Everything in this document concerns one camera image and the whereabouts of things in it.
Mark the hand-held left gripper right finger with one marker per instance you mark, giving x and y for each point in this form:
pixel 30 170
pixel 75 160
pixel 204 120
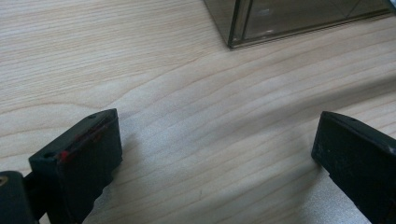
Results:
pixel 358 161

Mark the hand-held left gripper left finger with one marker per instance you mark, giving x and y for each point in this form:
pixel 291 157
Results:
pixel 81 161

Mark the clear glass box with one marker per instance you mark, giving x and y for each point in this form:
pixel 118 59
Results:
pixel 280 18

